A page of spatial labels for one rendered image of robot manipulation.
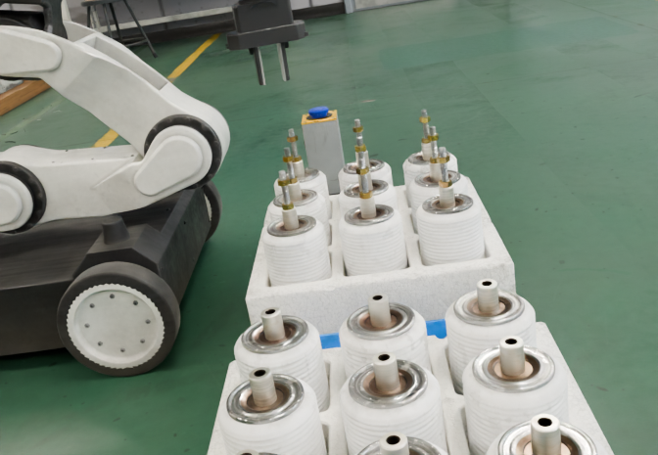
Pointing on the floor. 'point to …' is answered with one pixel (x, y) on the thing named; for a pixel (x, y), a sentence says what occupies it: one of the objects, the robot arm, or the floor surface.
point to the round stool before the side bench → (116, 18)
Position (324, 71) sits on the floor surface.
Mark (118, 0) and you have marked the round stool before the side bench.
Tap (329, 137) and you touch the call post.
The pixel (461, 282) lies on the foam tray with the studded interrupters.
